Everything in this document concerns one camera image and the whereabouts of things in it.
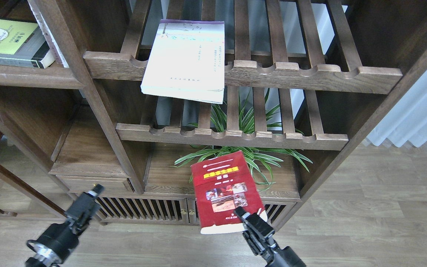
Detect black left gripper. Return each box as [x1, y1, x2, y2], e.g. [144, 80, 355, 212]
[26, 187, 105, 266]

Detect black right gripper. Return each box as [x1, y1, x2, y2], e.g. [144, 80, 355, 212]
[234, 207, 306, 267]

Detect red paperback book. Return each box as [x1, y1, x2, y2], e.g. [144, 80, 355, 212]
[191, 151, 268, 235]

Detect green and grey book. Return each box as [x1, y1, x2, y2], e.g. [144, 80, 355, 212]
[0, 17, 56, 68]

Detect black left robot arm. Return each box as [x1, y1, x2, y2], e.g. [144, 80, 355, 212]
[25, 184, 105, 267]

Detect green spider plant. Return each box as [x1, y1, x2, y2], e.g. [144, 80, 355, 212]
[170, 88, 313, 191]

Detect dark wooden bookshelf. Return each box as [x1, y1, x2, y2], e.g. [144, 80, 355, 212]
[0, 0, 427, 229]

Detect white paperback book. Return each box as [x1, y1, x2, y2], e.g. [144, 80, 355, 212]
[140, 20, 225, 104]

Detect white window curtain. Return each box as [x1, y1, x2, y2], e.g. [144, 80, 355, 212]
[365, 70, 427, 147]

